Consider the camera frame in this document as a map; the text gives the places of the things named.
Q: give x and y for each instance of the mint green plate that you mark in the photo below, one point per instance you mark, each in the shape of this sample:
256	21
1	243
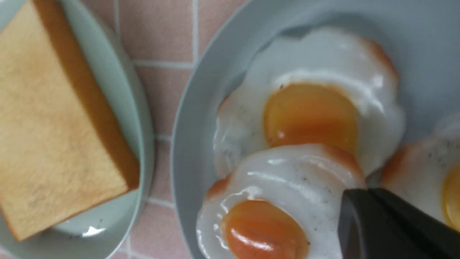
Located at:
98	232

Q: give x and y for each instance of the grey egg plate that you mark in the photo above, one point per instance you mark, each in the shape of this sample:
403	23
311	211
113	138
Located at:
420	36

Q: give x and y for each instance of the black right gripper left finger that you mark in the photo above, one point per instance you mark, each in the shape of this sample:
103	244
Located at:
367	231

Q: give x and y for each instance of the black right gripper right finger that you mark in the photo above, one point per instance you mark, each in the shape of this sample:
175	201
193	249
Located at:
435	238

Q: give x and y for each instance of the pink checkered tablecloth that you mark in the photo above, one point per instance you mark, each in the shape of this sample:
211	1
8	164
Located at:
165	39

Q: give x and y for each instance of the fried egg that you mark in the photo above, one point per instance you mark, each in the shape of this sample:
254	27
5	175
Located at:
425	173
281	203
330	86

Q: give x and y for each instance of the toast slice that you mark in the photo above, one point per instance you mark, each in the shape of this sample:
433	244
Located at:
62	150

